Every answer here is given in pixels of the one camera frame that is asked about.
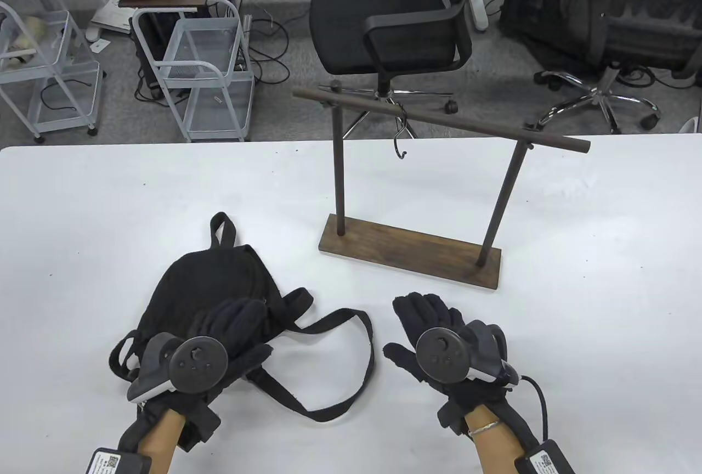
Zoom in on black metal s-hook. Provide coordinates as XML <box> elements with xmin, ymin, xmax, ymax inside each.
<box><xmin>393</xmin><ymin>103</ymin><xmax>411</xmax><ymax>159</ymax></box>

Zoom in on person's left forearm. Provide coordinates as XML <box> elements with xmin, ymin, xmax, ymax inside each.
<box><xmin>135</xmin><ymin>409</ymin><xmax>188</xmax><ymax>474</ymax></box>

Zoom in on dark wooden hanging rack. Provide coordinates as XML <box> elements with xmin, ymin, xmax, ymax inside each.
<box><xmin>292</xmin><ymin>81</ymin><xmax>591</xmax><ymax>290</ymax></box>

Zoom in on black mesh office chair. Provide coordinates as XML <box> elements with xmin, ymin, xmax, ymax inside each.
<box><xmin>498</xmin><ymin>0</ymin><xmax>702</xmax><ymax>134</ymax></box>

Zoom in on person's right hand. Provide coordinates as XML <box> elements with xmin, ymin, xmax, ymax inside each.
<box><xmin>383</xmin><ymin>292</ymin><xmax>537</xmax><ymax>452</ymax></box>

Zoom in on person's right forearm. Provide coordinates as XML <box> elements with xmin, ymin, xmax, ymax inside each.
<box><xmin>465</xmin><ymin>404</ymin><xmax>526</xmax><ymax>474</ymax></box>

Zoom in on black wrist sensor box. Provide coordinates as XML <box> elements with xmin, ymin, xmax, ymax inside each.
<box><xmin>86</xmin><ymin>447</ymin><xmax>152</xmax><ymax>474</ymax></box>
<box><xmin>514</xmin><ymin>439</ymin><xmax>576</xmax><ymax>474</ymax></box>

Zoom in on white metal utility cart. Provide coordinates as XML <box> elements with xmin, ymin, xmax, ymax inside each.
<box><xmin>132</xmin><ymin>0</ymin><xmax>256</xmax><ymax>143</ymax></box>
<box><xmin>0</xmin><ymin>0</ymin><xmax>105</xmax><ymax>144</ymax></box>

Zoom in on black glove cable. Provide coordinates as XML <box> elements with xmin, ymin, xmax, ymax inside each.
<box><xmin>517</xmin><ymin>375</ymin><xmax>550</xmax><ymax>444</ymax></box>

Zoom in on grey black hand controller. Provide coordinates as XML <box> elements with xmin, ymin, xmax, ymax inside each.
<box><xmin>127</xmin><ymin>332</ymin><xmax>229</xmax><ymax>403</ymax></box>
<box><xmin>415</xmin><ymin>320</ymin><xmax>518</xmax><ymax>387</ymax></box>

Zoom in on black floor cables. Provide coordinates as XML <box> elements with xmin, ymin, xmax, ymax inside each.
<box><xmin>134</xmin><ymin>0</ymin><xmax>314</xmax><ymax>107</ymax></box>

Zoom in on black backpack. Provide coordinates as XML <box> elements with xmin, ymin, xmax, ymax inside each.
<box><xmin>110</xmin><ymin>212</ymin><xmax>376</xmax><ymax>424</ymax></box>

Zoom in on person's left hand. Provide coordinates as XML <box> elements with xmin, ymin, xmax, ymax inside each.
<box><xmin>118</xmin><ymin>298</ymin><xmax>274</xmax><ymax>453</ymax></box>

